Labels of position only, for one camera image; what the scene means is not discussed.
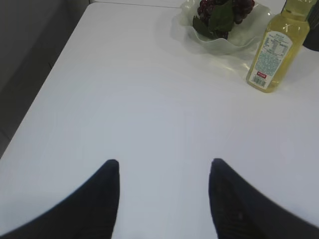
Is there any yellow tea bottle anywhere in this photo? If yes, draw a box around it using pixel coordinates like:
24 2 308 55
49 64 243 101
246 0 317 93

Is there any dark red grape bunch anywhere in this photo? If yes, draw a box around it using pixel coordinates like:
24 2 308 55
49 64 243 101
192 0 255 39

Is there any green wavy glass plate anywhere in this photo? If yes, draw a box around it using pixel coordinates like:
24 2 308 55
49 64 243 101
174 0 276 55

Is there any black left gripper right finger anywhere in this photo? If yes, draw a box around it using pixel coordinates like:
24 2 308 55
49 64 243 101
208 158 319 239

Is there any black mesh pen cup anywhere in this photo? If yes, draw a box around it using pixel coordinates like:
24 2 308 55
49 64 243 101
303 1 319 52

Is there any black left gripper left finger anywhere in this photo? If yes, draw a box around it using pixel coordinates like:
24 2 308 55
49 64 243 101
2 159 120 239

